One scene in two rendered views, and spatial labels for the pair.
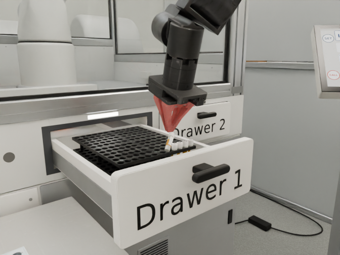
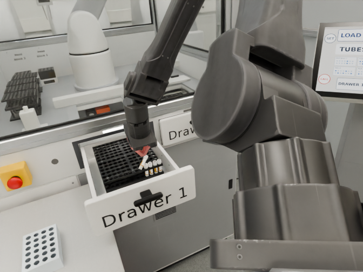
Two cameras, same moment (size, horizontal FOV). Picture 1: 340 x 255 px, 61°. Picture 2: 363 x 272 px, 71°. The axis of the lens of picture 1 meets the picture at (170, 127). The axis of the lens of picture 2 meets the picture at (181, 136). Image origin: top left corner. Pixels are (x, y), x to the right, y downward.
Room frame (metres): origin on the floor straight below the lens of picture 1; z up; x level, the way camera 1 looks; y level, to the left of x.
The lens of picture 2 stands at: (-0.03, -0.28, 1.34)
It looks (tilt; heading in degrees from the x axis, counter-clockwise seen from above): 29 degrees down; 15
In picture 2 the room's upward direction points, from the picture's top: 5 degrees counter-clockwise
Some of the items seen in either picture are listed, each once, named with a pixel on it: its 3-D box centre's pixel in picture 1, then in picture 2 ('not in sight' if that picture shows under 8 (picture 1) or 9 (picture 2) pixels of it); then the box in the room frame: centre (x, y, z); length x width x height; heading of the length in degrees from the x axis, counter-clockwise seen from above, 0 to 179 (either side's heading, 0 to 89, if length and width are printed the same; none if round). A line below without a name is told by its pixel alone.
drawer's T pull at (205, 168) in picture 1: (206, 170); (147, 196); (0.42, -0.06, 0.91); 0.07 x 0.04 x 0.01; 128
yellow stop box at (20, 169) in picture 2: not in sight; (15, 176); (0.47, 0.41, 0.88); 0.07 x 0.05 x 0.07; 128
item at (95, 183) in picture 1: (129, 156); (126, 162); (0.60, 0.09, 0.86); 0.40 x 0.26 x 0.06; 38
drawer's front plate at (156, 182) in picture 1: (194, 183); (145, 199); (0.44, -0.04, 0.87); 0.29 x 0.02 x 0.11; 128
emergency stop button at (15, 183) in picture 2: not in sight; (15, 182); (0.45, 0.39, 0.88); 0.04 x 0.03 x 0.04; 128
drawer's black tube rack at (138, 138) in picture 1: (131, 155); (126, 162); (0.60, 0.08, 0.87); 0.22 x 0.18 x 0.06; 38
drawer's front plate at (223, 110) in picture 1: (198, 123); (194, 124); (0.88, -0.09, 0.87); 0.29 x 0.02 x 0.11; 128
